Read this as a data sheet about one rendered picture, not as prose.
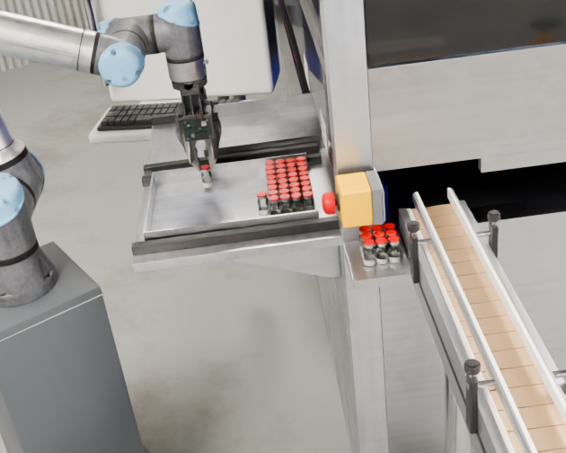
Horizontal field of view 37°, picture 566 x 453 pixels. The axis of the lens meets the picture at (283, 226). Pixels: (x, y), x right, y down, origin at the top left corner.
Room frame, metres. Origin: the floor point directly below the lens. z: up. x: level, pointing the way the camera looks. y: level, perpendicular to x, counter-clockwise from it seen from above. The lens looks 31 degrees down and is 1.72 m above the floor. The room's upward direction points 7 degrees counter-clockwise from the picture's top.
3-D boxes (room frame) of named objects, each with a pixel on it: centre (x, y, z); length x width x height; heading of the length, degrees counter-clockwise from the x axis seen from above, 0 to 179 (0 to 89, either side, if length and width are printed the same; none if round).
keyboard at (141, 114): (2.21, 0.27, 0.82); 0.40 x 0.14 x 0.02; 80
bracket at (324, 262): (1.44, 0.06, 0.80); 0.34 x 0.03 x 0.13; 91
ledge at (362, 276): (1.26, -0.18, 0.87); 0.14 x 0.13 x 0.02; 91
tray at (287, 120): (1.87, -0.01, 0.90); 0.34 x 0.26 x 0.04; 91
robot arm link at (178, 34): (1.59, 0.15, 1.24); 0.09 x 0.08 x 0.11; 90
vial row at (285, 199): (1.52, -0.01, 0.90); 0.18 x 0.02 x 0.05; 0
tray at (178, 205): (1.52, 0.10, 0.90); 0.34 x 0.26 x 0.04; 90
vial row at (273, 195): (1.52, 0.01, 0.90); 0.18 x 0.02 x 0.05; 0
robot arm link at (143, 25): (1.57, 0.25, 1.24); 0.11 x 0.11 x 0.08; 0
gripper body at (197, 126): (1.59, 0.15, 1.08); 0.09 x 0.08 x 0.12; 1
